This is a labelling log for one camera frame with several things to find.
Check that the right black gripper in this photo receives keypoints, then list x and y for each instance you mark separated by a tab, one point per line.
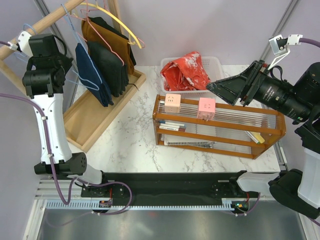
231	88

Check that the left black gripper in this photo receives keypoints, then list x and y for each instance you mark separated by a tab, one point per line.
67	61

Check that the red white trousers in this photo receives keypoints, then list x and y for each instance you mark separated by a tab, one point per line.
185	74

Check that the light blue wire hanger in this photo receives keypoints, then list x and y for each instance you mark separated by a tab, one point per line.
40	82

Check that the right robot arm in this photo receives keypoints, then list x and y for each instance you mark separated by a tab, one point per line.
298	190

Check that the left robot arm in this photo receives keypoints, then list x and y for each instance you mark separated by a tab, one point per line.
56	155

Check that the navy blue trousers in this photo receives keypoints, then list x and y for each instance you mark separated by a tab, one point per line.
103	95

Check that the yellow plastic hanger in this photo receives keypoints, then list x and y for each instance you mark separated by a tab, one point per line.
133	39

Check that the black trousers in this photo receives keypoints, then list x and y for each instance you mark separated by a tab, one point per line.
114	72

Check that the pink cube power socket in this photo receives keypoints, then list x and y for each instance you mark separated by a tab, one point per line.
206	108

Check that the wooden hanging rod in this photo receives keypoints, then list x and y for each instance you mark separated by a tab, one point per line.
45	23

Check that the white plastic basket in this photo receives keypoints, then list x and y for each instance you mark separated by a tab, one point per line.
212	67

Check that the orange wooden rack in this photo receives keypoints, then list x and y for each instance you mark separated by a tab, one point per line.
227	129

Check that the yellow book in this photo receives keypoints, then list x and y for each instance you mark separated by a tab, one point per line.
256	137

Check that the peach cube power socket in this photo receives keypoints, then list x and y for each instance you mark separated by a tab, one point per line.
172	103

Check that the spiral notebook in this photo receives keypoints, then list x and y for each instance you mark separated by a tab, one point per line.
199	144

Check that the books in rack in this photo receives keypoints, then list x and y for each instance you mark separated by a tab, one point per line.
172	126

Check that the wooden rack base tray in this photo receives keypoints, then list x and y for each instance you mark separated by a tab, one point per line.
87	119

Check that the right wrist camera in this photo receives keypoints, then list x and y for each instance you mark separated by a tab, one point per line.
280	47

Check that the wooden upright post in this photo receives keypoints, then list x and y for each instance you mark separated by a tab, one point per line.
113	7

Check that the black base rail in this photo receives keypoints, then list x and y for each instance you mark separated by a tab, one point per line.
168	189

